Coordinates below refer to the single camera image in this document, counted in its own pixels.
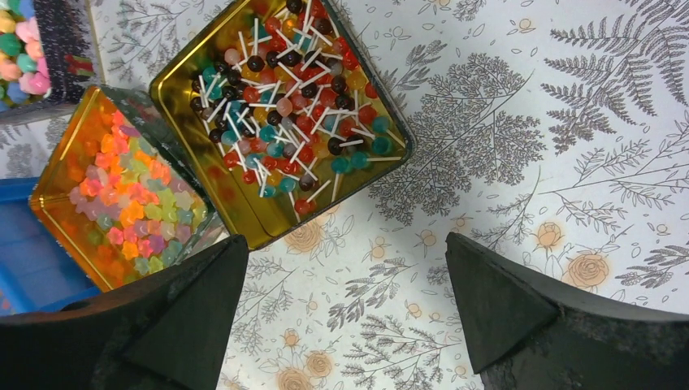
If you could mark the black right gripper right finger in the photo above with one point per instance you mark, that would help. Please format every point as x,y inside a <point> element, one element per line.
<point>525,330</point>

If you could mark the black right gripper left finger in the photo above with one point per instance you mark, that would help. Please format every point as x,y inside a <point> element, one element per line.
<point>169,330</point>

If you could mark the blue plastic bin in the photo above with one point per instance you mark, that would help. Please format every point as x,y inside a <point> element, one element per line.
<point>37,274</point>

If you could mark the gold tin with gummy candies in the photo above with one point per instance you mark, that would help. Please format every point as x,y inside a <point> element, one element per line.
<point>119,194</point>

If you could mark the dark tin with pastel candies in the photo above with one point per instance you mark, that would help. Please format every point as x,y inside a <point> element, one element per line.
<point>49,57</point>

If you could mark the floral patterned table mat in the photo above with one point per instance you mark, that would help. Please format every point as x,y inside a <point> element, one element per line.
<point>552,132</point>

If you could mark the gold tin with lollipops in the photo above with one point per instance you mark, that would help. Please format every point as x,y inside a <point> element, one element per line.
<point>282,114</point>

